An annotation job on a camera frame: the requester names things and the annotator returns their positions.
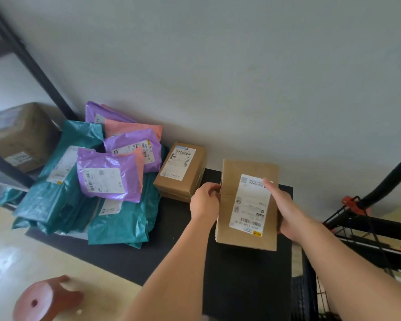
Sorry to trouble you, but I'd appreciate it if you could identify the red-brown plastic stool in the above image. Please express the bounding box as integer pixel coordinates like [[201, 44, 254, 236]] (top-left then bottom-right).
[[12, 274, 85, 321]]

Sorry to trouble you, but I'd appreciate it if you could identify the person's right hand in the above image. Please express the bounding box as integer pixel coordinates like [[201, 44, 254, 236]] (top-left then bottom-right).
[[262, 178, 317, 245]]

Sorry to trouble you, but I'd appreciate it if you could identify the person's left forearm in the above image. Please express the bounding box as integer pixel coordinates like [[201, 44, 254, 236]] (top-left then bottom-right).
[[120, 217, 218, 321]]

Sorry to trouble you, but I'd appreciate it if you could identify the purple mailer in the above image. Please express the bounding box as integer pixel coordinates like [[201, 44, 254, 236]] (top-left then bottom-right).
[[103, 128, 163, 174], [76, 148, 145, 204], [85, 100, 137, 124]]

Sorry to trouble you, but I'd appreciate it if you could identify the black metal shelf rack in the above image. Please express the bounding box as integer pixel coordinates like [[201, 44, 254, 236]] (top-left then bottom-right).
[[0, 0, 82, 212]]

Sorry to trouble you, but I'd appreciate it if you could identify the person's right forearm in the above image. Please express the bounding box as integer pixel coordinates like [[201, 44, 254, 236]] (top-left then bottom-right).
[[296, 223, 401, 321]]

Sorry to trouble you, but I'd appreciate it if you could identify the bulky taped cardboard box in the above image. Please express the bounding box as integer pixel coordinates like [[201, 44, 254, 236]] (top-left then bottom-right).
[[0, 102, 62, 174]]

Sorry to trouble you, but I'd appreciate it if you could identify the pink mailer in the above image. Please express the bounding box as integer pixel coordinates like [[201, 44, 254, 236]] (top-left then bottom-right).
[[103, 118, 163, 195]]

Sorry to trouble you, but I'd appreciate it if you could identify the black wire mesh cart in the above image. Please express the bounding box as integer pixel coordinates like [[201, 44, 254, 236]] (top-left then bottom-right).
[[290, 150, 401, 321]]

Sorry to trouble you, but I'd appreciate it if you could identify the person's left hand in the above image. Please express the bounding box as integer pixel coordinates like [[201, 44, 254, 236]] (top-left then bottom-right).
[[189, 182, 222, 223]]

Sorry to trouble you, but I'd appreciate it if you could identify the teal package long label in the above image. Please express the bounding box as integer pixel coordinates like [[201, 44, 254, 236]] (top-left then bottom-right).
[[12, 119, 105, 232]]

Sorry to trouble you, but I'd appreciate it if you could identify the cardboard box long yellow-tag label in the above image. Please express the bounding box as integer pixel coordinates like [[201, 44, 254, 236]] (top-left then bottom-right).
[[214, 159, 281, 252]]

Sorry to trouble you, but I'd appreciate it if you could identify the small brown cardboard box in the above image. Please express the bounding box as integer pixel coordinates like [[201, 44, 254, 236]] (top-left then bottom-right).
[[152, 141, 208, 204]]

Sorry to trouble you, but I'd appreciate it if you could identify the plain teal package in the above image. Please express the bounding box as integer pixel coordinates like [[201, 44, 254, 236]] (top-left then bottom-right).
[[11, 196, 100, 237]]

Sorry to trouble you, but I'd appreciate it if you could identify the black low metal table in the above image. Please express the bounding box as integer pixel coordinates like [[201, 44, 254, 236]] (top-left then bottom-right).
[[24, 168, 294, 321]]

